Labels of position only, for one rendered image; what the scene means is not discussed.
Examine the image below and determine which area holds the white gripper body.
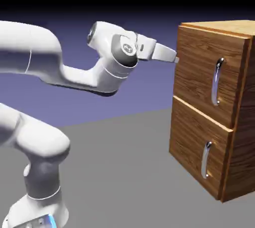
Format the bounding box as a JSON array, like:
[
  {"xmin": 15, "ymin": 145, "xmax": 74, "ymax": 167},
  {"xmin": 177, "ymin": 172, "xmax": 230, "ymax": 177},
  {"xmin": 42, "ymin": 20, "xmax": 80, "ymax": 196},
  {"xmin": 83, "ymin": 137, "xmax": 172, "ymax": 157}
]
[{"xmin": 152, "ymin": 42, "xmax": 177, "ymax": 63}]

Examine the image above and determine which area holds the wooden cabinet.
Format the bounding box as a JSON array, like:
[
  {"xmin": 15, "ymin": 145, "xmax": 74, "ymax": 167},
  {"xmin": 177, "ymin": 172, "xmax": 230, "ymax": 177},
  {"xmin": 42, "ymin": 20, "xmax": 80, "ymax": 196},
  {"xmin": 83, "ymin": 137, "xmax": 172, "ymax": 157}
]
[{"xmin": 168, "ymin": 19, "xmax": 255, "ymax": 203}]

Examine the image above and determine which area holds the wooden cabinet door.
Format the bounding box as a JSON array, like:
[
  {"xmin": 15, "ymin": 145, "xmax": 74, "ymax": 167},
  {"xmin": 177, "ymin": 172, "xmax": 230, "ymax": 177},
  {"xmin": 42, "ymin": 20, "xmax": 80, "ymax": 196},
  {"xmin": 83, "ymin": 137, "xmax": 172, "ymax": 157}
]
[
  {"xmin": 173, "ymin": 25, "xmax": 252, "ymax": 129},
  {"xmin": 168, "ymin": 95, "xmax": 234, "ymax": 201}
]

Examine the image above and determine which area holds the curved silver handle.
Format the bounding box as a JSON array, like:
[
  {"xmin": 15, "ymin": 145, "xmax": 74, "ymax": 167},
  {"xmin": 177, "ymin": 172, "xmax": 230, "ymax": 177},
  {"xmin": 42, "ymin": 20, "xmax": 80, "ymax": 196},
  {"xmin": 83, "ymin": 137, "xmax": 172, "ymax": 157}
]
[
  {"xmin": 211, "ymin": 57, "xmax": 225, "ymax": 106},
  {"xmin": 201, "ymin": 141, "xmax": 213, "ymax": 180}
]

